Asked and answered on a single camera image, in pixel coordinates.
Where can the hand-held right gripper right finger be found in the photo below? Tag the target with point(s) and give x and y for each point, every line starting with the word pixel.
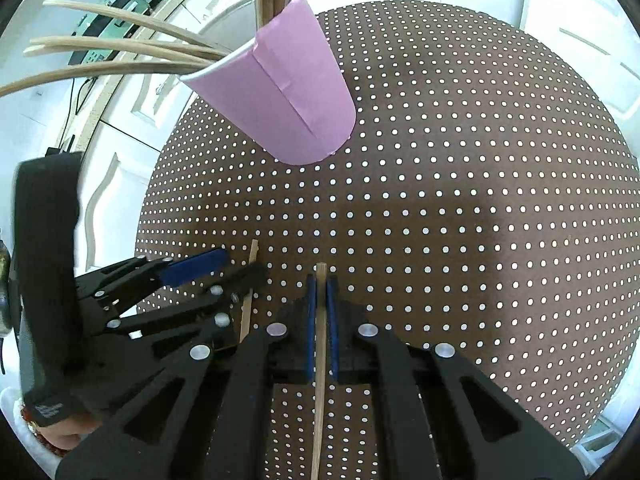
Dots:
pixel 332 325

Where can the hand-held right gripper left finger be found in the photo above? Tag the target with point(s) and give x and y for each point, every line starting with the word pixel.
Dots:
pixel 311 325

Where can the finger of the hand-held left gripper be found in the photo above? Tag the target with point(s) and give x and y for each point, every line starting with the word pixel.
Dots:
pixel 245 277
pixel 195 265

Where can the pink paper cup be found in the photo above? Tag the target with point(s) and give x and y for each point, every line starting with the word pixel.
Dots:
pixel 290 85

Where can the person's left hand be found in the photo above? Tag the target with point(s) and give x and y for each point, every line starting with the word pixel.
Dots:
pixel 70 437

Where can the white cabinet door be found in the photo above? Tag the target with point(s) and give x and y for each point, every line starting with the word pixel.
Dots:
pixel 125 200

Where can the brown polka dot tablecloth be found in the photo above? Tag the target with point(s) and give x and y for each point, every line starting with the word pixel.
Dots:
pixel 450 210

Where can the white panel door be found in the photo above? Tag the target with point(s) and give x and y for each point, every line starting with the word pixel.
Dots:
pixel 585 35

